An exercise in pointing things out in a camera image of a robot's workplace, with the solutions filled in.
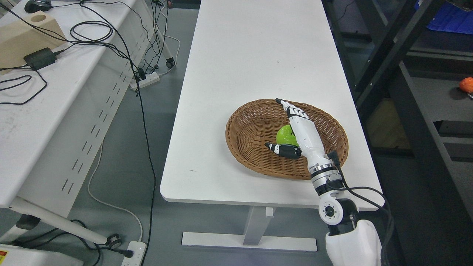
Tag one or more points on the black power adapter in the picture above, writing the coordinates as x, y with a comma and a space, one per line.
40, 59

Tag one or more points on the white power strip near appliance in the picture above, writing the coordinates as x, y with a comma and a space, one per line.
138, 249

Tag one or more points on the black computer mouse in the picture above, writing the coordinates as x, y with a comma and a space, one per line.
33, 6

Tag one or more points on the white box appliance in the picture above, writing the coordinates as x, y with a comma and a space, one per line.
18, 256

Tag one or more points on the white folding table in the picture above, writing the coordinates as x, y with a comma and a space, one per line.
48, 144

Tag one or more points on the white power strip far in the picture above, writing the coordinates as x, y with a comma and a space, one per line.
150, 79

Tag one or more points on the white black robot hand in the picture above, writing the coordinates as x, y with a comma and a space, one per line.
308, 140

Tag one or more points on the green apple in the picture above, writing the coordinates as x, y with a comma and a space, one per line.
285, 135

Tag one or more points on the orange toy on shelf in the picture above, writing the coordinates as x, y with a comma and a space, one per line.
466, 85

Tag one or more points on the black metal shelf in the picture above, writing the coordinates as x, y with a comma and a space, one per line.
387, 52

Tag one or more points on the brown wicker basket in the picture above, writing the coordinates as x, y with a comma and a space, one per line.
257, 122

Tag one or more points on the white standing desk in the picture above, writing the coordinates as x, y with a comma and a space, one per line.
244, 54

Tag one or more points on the beige wooden block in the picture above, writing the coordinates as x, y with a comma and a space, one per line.
23, 37

